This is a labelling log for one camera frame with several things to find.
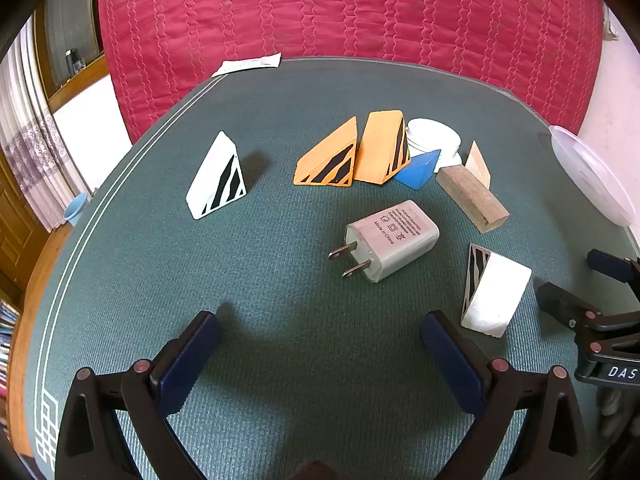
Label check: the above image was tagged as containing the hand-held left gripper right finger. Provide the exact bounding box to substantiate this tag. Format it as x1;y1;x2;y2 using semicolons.
420;310;591;480

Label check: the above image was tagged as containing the wooden cabinet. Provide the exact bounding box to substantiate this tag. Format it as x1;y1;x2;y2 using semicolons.
0;155;51;301

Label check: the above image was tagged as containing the blue pyramid block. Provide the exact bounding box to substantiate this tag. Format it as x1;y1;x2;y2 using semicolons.
393;149;442;191

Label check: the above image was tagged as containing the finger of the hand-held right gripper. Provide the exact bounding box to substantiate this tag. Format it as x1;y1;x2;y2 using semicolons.
586;248;640;283
536;281;640;361

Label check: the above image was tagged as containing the white paper slip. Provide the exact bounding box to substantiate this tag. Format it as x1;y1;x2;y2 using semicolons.
211;53;282;78

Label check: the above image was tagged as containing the row of books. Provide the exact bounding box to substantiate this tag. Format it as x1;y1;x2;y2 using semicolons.
0;300;21;436

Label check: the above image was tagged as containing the clear plastic bowl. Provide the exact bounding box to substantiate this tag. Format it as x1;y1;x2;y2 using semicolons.
549;125;636;227

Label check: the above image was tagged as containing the green table mat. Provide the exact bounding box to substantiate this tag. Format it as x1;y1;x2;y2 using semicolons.
25;57;640;480

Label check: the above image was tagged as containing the small wooden triangle block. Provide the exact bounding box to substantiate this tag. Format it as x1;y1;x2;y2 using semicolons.
464;141;492;188

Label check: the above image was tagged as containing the wooden window frame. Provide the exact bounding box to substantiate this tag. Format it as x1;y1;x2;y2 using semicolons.
32;0;113;108

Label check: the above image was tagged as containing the red quilted blanket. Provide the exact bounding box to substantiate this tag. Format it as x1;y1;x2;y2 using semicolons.
96;0;603;143

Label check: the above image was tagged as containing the orange striped wedge block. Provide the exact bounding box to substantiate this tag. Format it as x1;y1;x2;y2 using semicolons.
353;110;412;186
293;116;358;188

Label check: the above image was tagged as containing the long wooden block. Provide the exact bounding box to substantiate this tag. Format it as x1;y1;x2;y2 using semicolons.
436;165;510;234

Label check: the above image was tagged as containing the person's right hand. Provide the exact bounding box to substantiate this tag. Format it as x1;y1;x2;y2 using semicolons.
597;385;633;443

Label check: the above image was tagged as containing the white striped wedge block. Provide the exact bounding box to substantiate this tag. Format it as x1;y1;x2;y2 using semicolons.
460;242;532;337
186;131;247;219

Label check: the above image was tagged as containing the white patterned curtain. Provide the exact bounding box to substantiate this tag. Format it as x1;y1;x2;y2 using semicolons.
0;15;81;233

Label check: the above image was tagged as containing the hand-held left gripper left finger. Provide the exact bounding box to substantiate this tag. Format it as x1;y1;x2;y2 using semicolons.
55;310;223;480

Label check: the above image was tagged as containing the blue waste bin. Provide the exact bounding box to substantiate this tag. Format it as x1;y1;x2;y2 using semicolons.
62;192;90;227

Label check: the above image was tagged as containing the white round jar cap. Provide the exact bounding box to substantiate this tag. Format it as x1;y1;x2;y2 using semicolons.
406;118;463;173

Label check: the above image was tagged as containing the white charger plug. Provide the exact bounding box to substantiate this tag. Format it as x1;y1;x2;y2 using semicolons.
327;200;441;285

